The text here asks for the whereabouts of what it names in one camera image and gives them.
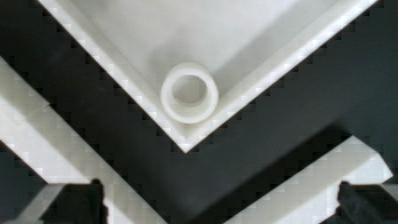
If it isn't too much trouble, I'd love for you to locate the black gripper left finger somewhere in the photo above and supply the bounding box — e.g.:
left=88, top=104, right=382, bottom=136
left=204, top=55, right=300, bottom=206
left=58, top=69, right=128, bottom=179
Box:
left=5, top=178, right=110, bottom=224

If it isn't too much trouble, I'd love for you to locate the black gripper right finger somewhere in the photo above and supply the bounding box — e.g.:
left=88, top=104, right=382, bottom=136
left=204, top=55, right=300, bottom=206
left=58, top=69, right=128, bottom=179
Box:
left=330, top=182, right=398, bottom=224

